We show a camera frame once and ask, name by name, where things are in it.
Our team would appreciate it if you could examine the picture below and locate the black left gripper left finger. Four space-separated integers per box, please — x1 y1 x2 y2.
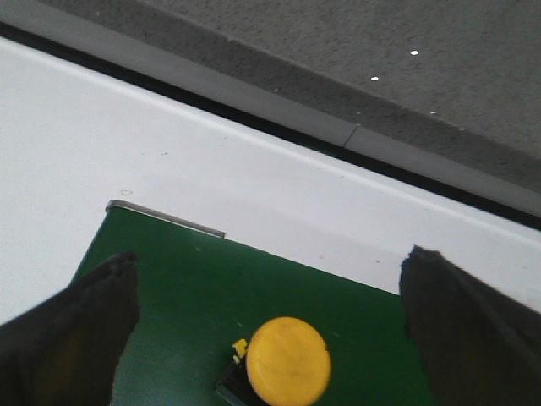
1 251 139 405

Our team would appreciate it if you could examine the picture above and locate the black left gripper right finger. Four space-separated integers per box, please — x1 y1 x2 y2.
399 246 540 405

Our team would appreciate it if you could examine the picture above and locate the green conveyor belt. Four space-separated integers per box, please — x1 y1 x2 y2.
77 201 434 405

